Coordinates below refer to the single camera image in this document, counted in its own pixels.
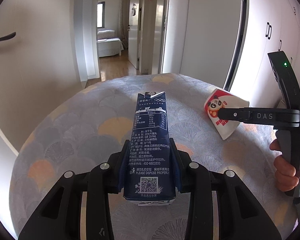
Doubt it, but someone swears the black door handle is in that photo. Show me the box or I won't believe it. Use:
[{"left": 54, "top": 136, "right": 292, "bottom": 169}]
[{"left": 0, "top": 31, "right": 17, "bottom": 55}]

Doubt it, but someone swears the person right hand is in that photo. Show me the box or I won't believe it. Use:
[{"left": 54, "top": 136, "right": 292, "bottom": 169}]
[{"left": 269, "top": 139, "right": 299, "bottom": 192}]

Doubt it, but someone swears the distant white bed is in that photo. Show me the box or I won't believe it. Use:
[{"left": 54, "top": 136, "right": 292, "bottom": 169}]
[{"left": 97, "top": 29, "right": 123, "bottom": 57}]

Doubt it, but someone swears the white wardrobe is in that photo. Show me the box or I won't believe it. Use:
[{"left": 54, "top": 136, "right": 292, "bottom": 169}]
[{"left": 230, "top": 0, "right": 300, "bottom": 107}]

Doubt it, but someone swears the white bedroom door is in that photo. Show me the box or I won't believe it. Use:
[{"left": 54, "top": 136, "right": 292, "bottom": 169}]
[{"left": 0, "top": 0, "right": 82, "bottom": 151}]

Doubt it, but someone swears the white blue milk carton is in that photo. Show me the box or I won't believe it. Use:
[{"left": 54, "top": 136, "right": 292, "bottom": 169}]
[{"left": 123, "top": 92, "right": 176, "bottom": 206}]

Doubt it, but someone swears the patterned grey table cloth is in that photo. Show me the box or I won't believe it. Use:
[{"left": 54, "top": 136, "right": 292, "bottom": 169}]
[{"left": 10, "top": 74, "right": 297, "bottom": 238}]

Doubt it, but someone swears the white panda paper cup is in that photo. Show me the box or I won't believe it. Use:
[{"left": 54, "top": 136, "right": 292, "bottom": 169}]
[{"left": 204, "top": 88, "right": 249, "bottom": 140}]

